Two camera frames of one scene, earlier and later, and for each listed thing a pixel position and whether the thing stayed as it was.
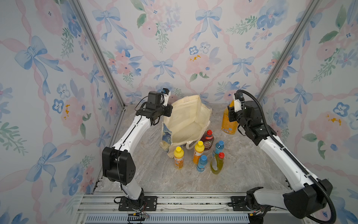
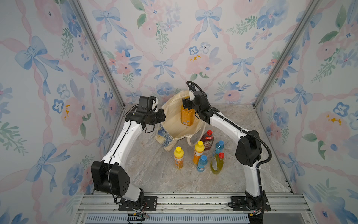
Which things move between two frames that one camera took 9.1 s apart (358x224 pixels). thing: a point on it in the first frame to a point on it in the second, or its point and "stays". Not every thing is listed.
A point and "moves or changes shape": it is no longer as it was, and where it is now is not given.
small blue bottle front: x=202 y=163 stays
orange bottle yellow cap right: x=199 y=150 stays
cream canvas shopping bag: x=191 y=117 moves or changes shape
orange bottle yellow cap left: x=178 y=154 stays
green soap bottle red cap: x=216 y=163 stays
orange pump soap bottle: x=227 y=126 moves or changes shape
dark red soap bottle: x=208 y=140 stays
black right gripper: x=232 y=115 to x=186 y=101
